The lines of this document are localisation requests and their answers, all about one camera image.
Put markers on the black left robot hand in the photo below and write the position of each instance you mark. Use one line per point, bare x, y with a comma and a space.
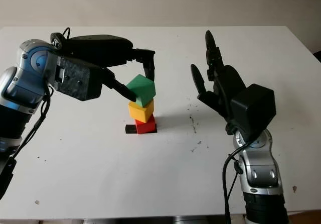
100, 50

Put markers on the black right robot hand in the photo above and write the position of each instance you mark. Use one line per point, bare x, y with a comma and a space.
233, 83

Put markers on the green wooden block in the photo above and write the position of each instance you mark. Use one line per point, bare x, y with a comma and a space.
143, 89

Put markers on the yellow wooden block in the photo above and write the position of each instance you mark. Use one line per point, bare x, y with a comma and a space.
140, 112

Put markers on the red wooden block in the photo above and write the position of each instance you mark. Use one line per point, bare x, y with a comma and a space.
145, 128

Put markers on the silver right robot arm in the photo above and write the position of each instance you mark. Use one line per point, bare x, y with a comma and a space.
260, 168

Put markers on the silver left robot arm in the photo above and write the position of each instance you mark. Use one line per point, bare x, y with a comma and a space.
27, 78

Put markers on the black tape patch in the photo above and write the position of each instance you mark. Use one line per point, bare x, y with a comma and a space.
130, 129

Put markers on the dark object beside table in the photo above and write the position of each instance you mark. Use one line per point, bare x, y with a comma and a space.
317, 57

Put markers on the small brown scrap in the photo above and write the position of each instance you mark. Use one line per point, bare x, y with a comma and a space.
294, 188

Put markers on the small grey scrap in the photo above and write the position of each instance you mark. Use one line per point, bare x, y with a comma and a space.
37, 202

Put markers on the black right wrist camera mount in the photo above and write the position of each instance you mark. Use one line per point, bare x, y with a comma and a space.
253, 108

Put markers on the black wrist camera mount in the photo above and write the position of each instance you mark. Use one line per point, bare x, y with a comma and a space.
253, 108
77, 81

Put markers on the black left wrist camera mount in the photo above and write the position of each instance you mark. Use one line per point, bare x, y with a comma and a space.
77, 81

